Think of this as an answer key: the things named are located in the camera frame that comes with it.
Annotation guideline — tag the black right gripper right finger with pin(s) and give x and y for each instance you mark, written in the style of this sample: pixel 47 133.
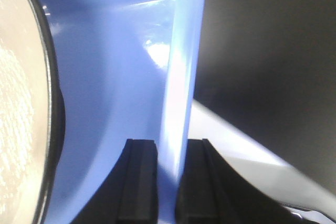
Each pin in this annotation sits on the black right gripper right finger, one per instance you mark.
pixel 211 191

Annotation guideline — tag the blue plastic tray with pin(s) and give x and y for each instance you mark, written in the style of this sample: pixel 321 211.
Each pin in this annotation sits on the blue plastic tray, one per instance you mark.
pixel 127 70

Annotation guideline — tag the beige plate with black rim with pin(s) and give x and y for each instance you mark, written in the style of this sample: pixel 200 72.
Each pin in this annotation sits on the beige plate with black rim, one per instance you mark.
pixel 32 112

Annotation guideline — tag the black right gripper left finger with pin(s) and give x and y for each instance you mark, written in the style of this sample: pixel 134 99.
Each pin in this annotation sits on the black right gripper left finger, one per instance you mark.
pixel 129 193

